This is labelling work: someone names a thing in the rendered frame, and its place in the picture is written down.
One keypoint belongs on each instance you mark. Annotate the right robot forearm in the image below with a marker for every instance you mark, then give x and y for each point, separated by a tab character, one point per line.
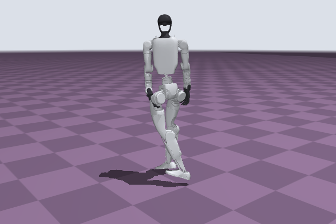
186	77

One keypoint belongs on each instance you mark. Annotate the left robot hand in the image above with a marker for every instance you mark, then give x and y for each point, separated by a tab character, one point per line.
149	96

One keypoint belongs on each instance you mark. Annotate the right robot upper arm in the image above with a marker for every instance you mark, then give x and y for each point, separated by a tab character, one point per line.
184	53

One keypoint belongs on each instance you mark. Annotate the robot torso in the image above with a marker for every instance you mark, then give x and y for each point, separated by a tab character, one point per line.
165	58

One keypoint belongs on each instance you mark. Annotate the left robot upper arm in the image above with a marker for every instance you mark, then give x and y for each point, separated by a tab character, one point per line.
147	46

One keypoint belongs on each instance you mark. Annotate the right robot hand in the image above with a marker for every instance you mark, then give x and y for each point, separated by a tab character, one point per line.
187	98

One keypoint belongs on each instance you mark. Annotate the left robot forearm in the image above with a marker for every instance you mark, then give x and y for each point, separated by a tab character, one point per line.
148	80

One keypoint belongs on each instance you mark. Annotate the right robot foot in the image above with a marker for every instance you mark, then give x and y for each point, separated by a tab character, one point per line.
164	165

